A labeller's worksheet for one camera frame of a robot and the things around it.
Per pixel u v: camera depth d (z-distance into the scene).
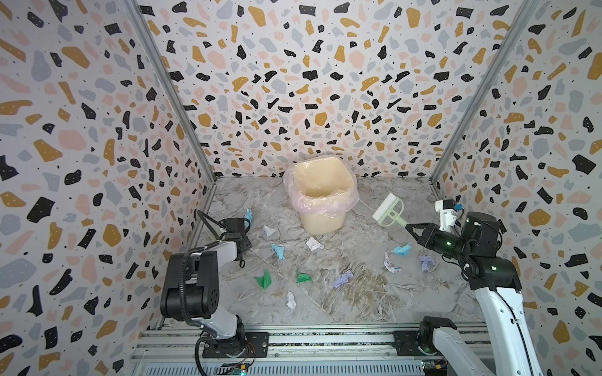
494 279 0.46
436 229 0.60
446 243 0.58
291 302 0.81
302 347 0.75
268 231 1.00
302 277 0.88
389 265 0.92
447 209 0.62
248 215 1.06
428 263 0.92
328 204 0.80
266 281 0.86
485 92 0.89
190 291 0.45
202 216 0.84
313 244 0.96
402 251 0.95
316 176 0.95
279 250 0.94
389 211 0.77
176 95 0.90
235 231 0.76
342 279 0.88
